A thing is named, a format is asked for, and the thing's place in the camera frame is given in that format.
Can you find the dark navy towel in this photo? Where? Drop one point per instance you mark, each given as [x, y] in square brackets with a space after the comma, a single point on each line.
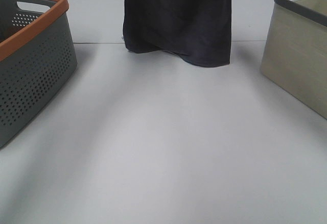
[198, 31]

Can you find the grey perforated basket orange rim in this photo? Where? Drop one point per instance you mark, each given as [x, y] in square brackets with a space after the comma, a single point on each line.
[37, 58]

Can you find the beige basket grey rim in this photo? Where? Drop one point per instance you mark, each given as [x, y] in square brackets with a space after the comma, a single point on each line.
[295, 51]

